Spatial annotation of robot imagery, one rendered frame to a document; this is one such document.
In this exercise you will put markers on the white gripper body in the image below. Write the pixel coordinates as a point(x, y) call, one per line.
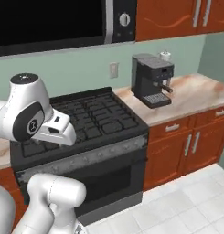
point(63, 137)

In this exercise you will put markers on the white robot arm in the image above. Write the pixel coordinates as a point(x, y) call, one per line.
point(25, 100)

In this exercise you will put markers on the black stove with oven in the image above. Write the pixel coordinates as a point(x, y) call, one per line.
point(101, 115)

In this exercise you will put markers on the black oven door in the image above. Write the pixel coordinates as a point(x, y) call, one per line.
point(116, 179)

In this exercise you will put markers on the red-brown base cupboard door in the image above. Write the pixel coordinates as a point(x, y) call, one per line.
point(6, 182)
point(211, 146)
point(165, 161)

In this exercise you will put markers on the red-brown drawer front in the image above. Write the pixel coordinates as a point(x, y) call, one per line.
point(208, 117)
point(159, 134)

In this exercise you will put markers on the dark grey coffee machine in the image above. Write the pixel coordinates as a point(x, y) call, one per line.
point(148, 79)

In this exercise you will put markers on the black microwave oven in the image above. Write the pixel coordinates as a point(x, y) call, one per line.
point(49, 21)

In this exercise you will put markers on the white microwave knob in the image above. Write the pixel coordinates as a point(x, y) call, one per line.
point(124, 19)

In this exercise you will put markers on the white wall outlet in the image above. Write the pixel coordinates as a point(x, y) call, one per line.
point(114, 70)

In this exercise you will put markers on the red-brown wall cupboard door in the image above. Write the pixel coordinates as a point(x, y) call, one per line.
point(220, 15)
point(165, 18)

